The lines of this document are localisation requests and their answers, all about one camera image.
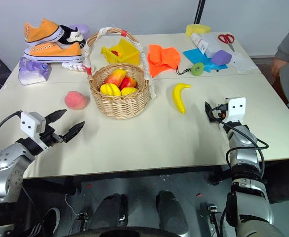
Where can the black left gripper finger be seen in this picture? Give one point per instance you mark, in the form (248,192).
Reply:
(73,130)
(56,115)

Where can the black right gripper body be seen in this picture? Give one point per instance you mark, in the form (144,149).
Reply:
(217,118)

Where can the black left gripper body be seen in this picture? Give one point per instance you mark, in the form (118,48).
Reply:
(49,138)

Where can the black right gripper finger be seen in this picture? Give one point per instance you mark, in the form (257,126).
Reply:
(208,108)

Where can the dark round robot base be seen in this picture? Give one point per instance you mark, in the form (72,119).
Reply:
(124,232)

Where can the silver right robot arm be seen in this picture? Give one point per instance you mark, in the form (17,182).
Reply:
(245,158)

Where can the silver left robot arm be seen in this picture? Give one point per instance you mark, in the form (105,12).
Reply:
(6,158)

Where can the person's bare hand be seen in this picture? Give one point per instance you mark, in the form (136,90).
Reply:
(278,67)

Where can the pink peach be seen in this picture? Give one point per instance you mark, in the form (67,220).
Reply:
(75,100)

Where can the yellow banana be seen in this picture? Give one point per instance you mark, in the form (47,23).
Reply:
(178,98)

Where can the green tape roll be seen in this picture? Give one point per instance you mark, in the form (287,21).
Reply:
(197,69)

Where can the purple tissue pack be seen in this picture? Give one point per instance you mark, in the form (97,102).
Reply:
(33,71)

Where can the small white bottle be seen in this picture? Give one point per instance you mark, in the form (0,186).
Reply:
(72,66)

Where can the purple sponge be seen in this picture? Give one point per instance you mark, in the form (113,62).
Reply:
(221,58)

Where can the blue cloth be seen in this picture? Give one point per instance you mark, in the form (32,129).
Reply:
(196,56)

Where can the yellow ridged starfruit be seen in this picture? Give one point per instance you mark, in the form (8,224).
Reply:
(109,89)

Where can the white paper sheet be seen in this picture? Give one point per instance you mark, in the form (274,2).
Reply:
(243,63)

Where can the black table caster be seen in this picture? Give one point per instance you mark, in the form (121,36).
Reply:
(218,176)

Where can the orange canvas low shoe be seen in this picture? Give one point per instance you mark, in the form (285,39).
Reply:
(53,51)

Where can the white rectangular pack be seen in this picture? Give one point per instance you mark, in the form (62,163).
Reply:
(213,44)

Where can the white tube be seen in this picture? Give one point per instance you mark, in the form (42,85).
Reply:
(199,43)

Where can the orange cloth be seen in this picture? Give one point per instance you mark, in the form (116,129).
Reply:
(162,59)

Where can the yellow and red mango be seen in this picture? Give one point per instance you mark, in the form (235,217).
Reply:
(115,77)

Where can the yellow lemon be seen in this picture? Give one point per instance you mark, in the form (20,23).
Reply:
(129,91)

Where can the red apple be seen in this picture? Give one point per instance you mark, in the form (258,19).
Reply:
(129,82)

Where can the black and white sneaker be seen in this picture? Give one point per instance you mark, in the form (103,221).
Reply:
(72,37)

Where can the black shoe with white stripes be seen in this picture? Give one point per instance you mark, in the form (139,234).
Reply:
(46,222)

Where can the small red item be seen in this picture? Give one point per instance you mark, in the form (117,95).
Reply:
(114,52)

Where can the dark rounded robot foot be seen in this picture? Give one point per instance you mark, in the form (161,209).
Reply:
(109,212)
(171,212)

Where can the purple bowl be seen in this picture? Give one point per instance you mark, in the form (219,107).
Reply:
(82,28)

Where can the yellow plastic bin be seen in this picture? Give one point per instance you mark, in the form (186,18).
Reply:
(128,53)

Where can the black pole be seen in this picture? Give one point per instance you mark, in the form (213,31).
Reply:
(199,11)

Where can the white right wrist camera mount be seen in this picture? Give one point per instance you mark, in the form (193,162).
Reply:
(236,108)

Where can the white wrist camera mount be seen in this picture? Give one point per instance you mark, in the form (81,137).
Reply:
(236,108)
(29,122)

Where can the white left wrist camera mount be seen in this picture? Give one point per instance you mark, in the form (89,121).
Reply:
(29,122)

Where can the black table frame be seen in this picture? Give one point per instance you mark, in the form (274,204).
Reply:
(124,174)

